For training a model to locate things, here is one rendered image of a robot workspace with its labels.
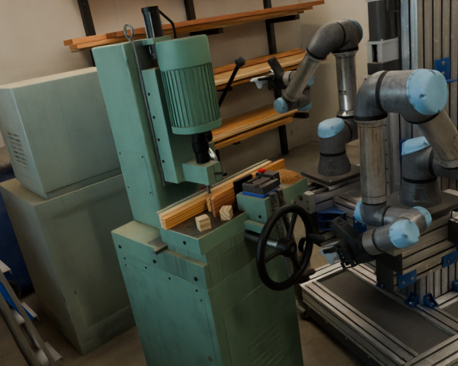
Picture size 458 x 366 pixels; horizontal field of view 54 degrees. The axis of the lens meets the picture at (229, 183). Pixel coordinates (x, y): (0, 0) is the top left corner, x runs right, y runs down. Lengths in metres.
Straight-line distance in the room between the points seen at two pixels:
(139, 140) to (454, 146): 1.06
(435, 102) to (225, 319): 0.97
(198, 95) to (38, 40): 2.42
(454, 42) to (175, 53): 1.06
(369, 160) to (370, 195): 0.11
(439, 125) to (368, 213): 0.33
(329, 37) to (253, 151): 3.11
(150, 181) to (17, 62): 2.17
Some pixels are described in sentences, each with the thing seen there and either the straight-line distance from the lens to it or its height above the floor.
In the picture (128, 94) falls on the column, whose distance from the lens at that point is 1.69.
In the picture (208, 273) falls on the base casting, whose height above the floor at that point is 0.77.
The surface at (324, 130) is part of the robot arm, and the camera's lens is 2.03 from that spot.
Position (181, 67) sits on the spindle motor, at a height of 1.42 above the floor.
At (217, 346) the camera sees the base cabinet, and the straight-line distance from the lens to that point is 1.68.
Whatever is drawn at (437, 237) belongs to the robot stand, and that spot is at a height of 0.68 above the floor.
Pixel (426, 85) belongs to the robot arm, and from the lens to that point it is 1.27.
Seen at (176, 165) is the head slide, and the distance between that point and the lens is 1.66.
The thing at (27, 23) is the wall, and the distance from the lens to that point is 3.78.
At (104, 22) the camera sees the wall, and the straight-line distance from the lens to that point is 4.00.
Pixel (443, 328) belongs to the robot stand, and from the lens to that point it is 2.13.
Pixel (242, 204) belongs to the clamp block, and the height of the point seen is 0.93.
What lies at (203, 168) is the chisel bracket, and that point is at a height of 1.06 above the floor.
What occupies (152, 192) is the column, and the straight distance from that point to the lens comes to 1.76.
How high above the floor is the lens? 1.53
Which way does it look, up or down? 19 degrees down
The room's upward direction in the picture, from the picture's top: 9 degrees counter-clockwise
